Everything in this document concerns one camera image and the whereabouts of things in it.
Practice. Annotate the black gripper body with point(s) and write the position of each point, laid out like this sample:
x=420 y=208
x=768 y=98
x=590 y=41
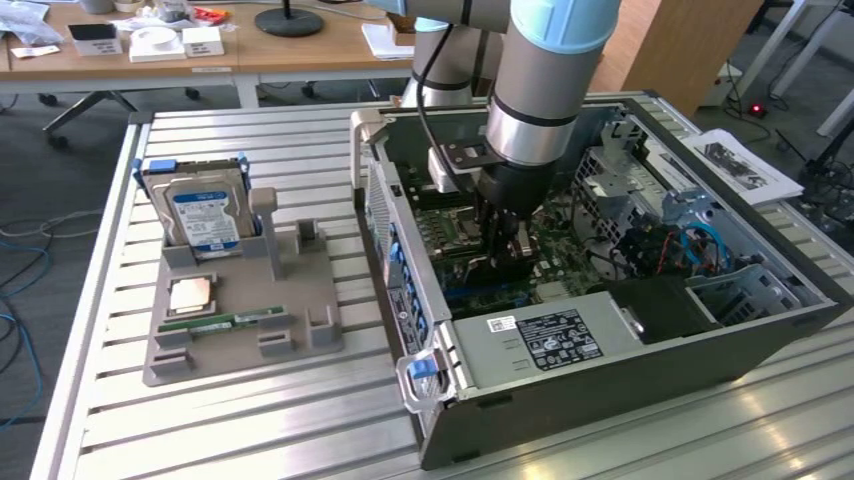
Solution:
x=516 y=192

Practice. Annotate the hard disk with blue carrier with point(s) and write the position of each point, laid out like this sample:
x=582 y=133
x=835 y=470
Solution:
x=200 y=215

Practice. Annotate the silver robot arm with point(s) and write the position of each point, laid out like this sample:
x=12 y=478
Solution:
x=547 y=75

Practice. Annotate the printed paper sheets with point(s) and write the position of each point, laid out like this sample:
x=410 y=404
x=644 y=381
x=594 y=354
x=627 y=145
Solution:
x=747 y=167

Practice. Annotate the black round lamp base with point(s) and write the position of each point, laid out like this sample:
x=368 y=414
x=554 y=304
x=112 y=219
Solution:
x=289 y=22

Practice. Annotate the silver chipset heatsink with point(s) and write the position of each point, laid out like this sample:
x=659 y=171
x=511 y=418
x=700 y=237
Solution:
x=554 y=292

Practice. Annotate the blue case release latch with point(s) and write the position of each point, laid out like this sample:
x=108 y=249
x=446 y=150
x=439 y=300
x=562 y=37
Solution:
x=420 y=375

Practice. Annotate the plain white box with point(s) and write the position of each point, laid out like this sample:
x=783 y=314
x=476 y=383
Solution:
x=200 y=42

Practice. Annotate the black and white box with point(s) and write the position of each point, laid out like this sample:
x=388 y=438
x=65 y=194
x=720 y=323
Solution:
x=93 y=42

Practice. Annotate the device with red light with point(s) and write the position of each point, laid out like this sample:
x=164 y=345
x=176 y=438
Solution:
x=758 y=110

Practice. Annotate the grey power supply unit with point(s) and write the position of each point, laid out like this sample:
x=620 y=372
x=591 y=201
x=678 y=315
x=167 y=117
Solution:
x=487 y=360

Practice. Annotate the blue expansion slot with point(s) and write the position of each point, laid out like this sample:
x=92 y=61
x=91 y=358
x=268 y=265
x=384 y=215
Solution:
x=456 y=291

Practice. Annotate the office chair base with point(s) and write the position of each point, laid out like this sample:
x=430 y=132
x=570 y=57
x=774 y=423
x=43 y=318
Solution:
x=87 y=107

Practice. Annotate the grey parts rack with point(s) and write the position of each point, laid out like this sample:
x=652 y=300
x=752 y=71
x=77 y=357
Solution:
x=240 y=295

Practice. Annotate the grey cup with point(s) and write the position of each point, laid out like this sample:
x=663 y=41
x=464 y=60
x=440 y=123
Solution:
x=96 y=6

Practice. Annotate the silver CPU chip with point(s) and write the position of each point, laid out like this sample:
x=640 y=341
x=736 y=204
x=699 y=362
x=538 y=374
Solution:
x=189 y=295

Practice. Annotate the green motherboard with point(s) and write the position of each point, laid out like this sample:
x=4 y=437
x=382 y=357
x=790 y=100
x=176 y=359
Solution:
x=567 y=265

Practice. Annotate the stack of white papers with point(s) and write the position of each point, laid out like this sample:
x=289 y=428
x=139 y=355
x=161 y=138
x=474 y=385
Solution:
x=387 y=45

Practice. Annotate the green graphics card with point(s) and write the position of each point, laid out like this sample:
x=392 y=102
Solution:
x=494 y=280

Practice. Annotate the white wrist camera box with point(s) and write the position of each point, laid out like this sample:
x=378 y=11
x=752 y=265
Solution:
x=443 y=175

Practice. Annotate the clear plastic bag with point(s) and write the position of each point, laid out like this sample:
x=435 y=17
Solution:
x=27 y=22

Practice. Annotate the installed labelled RAM stick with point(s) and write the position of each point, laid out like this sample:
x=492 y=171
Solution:
x=451 y=255

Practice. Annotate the orange packet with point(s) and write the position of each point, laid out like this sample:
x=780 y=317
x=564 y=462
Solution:
x=209 y=16

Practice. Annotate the perforated metal drive cage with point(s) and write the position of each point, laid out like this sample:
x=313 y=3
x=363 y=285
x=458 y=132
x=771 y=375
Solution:
x=614 y=200

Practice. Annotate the green RAM stick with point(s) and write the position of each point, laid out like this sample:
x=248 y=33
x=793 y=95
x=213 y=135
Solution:
x=220 y=319

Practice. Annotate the small white card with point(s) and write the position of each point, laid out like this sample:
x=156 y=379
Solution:
x=33 y=52

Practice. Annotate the black stand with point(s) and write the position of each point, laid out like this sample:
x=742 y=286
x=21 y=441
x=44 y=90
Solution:
x=827 y=165

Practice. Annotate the metal disk bay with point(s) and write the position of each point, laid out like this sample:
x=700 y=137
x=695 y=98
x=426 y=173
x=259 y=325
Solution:
x=754 y=295

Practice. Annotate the white box with tape roll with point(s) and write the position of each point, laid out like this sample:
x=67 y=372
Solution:
x=156 y=47

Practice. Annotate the dark grey PC case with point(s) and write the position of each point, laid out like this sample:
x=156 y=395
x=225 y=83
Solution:
x=600 y=415

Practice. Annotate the wooden desk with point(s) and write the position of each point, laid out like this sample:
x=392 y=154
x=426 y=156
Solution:
x=100 y=67

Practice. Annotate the black plastic shroud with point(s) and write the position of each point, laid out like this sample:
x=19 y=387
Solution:
x=667 y=310

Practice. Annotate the CPU socket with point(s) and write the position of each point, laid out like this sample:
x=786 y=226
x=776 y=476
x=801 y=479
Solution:
x=467 y=230

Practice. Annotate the white desk frame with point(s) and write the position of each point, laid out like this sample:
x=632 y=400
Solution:
x=837 y=115

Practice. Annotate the wooden cabinet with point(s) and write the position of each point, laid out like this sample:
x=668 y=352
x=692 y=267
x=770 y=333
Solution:
x=680 y=50

